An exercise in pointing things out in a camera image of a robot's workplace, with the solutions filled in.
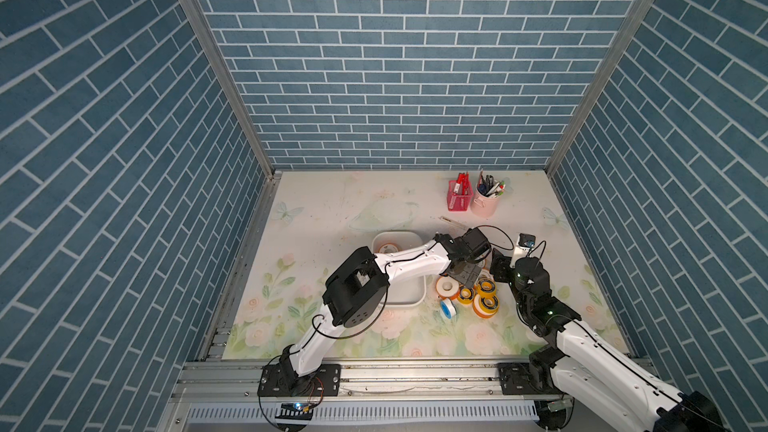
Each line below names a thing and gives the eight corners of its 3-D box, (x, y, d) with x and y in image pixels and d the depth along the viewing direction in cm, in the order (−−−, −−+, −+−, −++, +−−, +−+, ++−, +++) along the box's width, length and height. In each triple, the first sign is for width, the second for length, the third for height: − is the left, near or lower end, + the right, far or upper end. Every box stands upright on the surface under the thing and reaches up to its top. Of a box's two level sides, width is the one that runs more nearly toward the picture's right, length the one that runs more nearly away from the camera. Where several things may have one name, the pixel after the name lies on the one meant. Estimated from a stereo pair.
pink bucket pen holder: (470, 218, 109) (478, 194, 99) (467, 200, 115) (474, 175, 105) (497, 218, 109) (508, 194, 99) (492, 200, 115) (502, 175, 105)
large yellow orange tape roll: (474, 318, 86) (477, 313, 83) (471, 300, 90) (474, 294, 86) (497, 318, 86) (501, 313, 83) (493, 300, 90) (497, 294, 86)
